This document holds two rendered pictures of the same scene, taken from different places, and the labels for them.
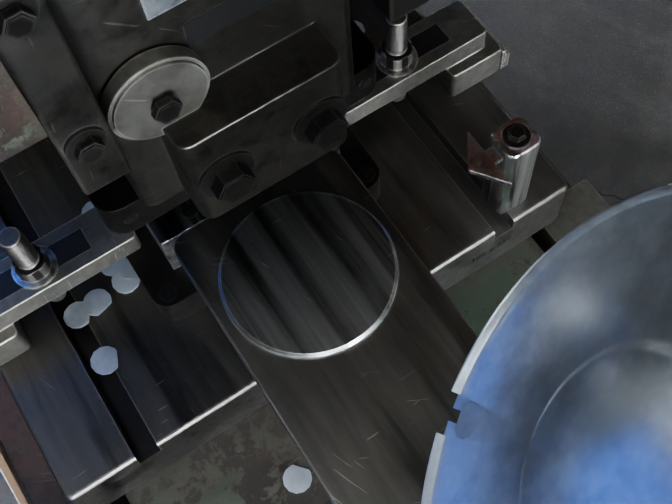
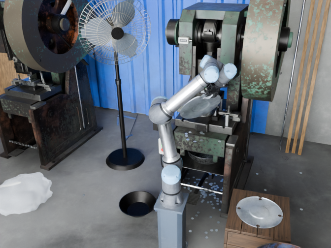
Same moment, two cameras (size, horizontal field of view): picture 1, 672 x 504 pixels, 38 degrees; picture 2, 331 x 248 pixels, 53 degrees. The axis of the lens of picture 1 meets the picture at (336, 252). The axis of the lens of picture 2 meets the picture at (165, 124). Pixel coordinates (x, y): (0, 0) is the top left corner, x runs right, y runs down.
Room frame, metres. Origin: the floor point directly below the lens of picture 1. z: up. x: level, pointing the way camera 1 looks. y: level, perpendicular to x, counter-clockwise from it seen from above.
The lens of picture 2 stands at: (-1.42, -1.46, 1.85)
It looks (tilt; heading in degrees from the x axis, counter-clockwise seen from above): 27 degrees down; 49
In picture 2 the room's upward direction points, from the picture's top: 1 degrees counter-clockwise
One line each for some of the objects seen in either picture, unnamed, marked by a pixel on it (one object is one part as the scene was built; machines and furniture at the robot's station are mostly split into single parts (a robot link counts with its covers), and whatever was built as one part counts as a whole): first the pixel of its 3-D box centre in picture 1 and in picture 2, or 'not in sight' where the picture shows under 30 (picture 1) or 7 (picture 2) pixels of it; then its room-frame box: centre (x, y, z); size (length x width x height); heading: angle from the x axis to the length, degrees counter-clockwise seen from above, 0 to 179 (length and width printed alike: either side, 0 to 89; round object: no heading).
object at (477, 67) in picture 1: (405, 52); (230, 112); (0.46, -0.08, 0.76); 0.17 x 0.06 x 0.10; 116
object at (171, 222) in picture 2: not in sight; (172, 226); (-0.31, -0.24, 0.23); 0.19 x 0.19 x 0.45; 32
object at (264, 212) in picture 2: not in sight; (259, 211); (0.10, -0.63, 0.35); 0.29 x 0.29 x 0.01
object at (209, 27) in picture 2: not in sight; (211, 43); (0.38, 0.08, 1.27); 0.21 x 0.12 x 0.34; 26
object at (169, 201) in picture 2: not in sight; (171, 194); (-0.31, -0.24, 0.50); 0.15 x 0.15 x 0.10
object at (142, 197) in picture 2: not in sight; (138, 205); (-0.23, 0.25, 0.04); 0.30 x 0.30 x 0.07
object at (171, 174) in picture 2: not in sight; (171, 178); (-0.31, -0.24, 0.62); 0.13 x 0.12 x 0.14; 42
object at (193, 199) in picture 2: not in sight; (201, 183); (0.26, 0.02, 0.14); 0.59 x 0.10 x 0.05; 26
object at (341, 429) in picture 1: (350, 356); (201, 123); (0.22, 0.00, 0.72); 0.25 x 0.14 x 0.14; 26
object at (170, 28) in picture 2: not in sight; (179, 34); (0.29, 0.31, 1.31); 0.22 x 0.12 x 0.22; 26
